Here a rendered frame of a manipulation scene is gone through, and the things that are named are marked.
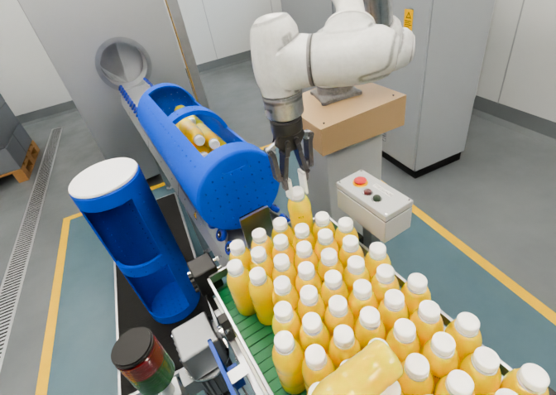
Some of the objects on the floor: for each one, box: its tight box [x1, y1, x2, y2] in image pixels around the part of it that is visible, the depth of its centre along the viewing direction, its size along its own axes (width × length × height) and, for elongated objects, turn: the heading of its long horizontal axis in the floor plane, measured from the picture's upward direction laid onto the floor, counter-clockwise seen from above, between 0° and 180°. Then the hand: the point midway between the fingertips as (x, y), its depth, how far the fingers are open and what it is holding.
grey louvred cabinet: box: [278, 0, 500, 179], centre depth 310 cm, size 54×215×145 cm, turn 36°
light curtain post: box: [157, 0, 210, 109], centre depth 234 cm, size 6×6×170 cm
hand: (295, 185), depth 89 cm, fingers closed on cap, 4 cm apart
